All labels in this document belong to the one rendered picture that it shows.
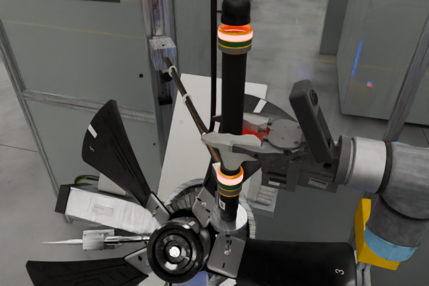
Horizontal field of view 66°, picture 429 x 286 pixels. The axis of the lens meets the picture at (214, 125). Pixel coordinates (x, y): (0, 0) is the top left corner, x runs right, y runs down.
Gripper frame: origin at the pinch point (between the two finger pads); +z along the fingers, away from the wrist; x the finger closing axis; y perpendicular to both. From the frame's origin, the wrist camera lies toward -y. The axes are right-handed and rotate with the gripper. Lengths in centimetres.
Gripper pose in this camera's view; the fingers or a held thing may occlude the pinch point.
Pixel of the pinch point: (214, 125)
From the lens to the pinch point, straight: 51.4
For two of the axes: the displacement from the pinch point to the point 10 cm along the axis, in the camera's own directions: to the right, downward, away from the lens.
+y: 0.0, 8.2, 5.7
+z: -9.5, -1.7, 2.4
